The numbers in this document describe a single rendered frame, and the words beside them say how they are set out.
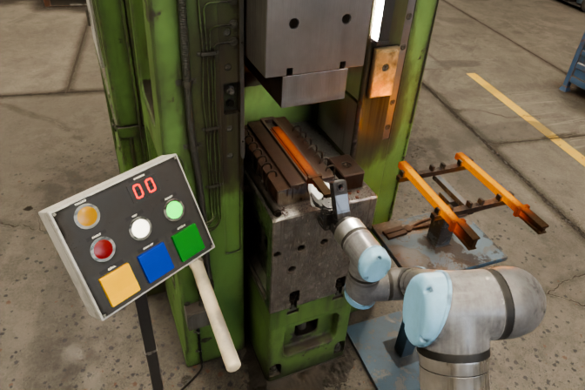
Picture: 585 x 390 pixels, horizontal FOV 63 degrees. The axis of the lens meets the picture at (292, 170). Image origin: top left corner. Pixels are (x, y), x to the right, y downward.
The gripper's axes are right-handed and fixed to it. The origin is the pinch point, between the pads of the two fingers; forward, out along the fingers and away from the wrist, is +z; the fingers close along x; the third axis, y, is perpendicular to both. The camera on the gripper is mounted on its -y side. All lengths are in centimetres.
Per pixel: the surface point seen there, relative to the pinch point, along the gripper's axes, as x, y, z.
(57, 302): -94, 100, 74
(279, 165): -6.9, 0.9, 14.1
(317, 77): -1.9, -35.1, 2.7
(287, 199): -8.6, 6.3, 2.8
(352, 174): 14.6, 2.0, 3.0
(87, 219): -66, -16, -14
